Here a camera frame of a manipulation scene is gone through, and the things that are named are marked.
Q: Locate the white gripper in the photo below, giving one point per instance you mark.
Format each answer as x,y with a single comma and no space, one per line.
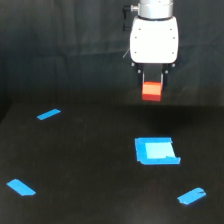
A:
153,42

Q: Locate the red hexagonal block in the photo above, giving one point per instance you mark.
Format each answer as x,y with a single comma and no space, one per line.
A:
151,91

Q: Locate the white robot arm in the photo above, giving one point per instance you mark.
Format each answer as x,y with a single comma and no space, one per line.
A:
151,10

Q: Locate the blue tape square marker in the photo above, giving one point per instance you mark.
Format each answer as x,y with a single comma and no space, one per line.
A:
156,151

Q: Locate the blue tape strip far left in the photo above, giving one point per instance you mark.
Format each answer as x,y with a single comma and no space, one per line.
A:
48,114

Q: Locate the blue tape strip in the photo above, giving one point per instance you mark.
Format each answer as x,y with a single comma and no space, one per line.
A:
20,188
192,196
48,114

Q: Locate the blue tape strip near right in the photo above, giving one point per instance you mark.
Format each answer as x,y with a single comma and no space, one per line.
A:
192,196

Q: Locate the blue tape strip near left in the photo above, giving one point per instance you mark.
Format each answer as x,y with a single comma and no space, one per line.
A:
20,188

